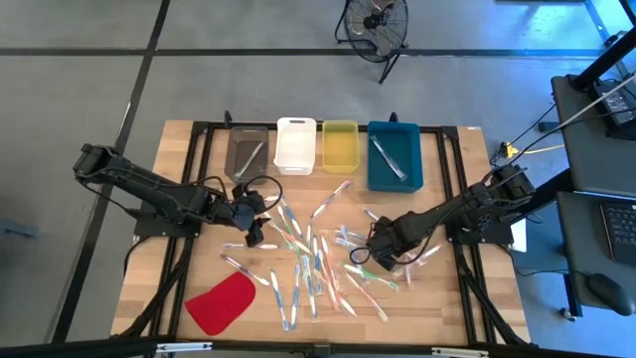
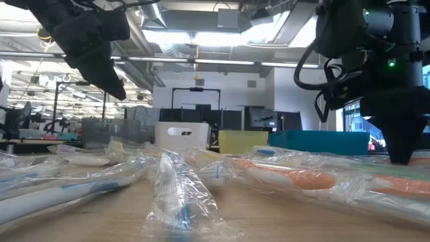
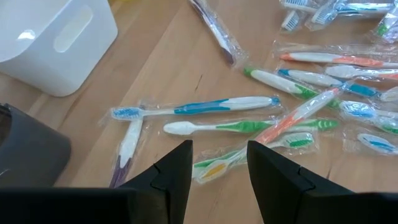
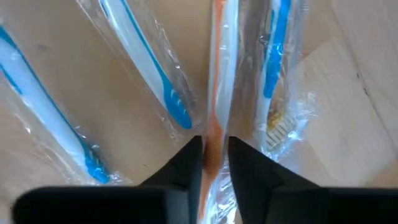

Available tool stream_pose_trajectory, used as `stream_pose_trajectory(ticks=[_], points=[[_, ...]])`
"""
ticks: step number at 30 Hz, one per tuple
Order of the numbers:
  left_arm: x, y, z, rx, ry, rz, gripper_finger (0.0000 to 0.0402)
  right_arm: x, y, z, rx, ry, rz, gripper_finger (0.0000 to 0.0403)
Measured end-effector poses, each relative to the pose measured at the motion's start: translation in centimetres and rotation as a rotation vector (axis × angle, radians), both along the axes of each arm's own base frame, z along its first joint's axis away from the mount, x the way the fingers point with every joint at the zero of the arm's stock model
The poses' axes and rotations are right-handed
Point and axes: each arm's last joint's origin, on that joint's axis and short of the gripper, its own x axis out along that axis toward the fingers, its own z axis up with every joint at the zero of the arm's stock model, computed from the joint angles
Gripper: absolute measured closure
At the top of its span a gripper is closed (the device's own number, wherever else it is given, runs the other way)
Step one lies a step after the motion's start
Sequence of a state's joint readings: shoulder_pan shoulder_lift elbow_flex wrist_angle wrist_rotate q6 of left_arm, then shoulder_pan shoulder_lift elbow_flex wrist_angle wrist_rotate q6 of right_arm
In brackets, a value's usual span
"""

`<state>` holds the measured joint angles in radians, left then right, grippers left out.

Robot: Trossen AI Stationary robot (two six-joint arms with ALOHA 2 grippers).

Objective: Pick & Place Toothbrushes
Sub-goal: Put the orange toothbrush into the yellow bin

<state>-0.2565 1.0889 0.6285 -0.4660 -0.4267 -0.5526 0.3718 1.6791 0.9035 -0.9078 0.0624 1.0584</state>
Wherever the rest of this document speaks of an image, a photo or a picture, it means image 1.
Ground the white box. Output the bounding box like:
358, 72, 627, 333
509, 218, 528, 253

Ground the teal plastic bin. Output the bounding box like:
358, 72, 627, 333
366, 120, 425, 194

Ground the black diagonal post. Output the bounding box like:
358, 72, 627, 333
568, 27, 636, 91

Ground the black electronic device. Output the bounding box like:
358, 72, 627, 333
590, 78, 636, 141

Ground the black desk leg beam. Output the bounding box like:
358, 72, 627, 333
504, 167, 572, 223

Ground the black floor fan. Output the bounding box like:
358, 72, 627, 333
333, 0, 410, 85

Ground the green handled toothbrush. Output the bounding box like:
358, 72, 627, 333
233, 141, 265, 180
342, 263, 400, 291
275, 204, 293, 236
283, 229, 307, 256

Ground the white plastic bin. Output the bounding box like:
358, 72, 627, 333
272, 116, 318, 176

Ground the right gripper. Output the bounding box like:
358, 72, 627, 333
366, 214, 416, 272

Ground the grey transparent plastic bin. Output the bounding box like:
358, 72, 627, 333
224, 125, 270, 186

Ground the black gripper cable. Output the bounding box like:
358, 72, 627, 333
241, 174, 283, 213
349, 222, 379, 266

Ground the pink handled wrapped toothbrush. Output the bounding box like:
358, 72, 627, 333
310, 179, 352, 221

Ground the black computer mouse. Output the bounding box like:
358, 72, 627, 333
587, 271, 636, 317

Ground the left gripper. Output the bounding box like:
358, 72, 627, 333
218, 184, 269, 249

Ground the silver metal bracket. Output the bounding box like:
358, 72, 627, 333
155, 341, 214, 355
430, 346, 491, 358

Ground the black overhead beam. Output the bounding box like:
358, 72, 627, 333
0, 337, 636, 358

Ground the grey desk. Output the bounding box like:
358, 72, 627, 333
555, 191, 636, 319
550, 74, 636, 193

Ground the yellow plastic bin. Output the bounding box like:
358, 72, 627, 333
321, 119, 361, 174

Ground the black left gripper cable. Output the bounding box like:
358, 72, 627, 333
241, 174, 283, 213

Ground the black laptop keyboard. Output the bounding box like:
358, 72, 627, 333
598, 201, 636, 268

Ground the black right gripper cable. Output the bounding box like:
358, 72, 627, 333
349, 222, 379, 266

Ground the yellow floor cable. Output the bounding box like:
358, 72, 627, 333
498, 141, 566, 159

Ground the red cloth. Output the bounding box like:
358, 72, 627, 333
184, 270, 257, 337

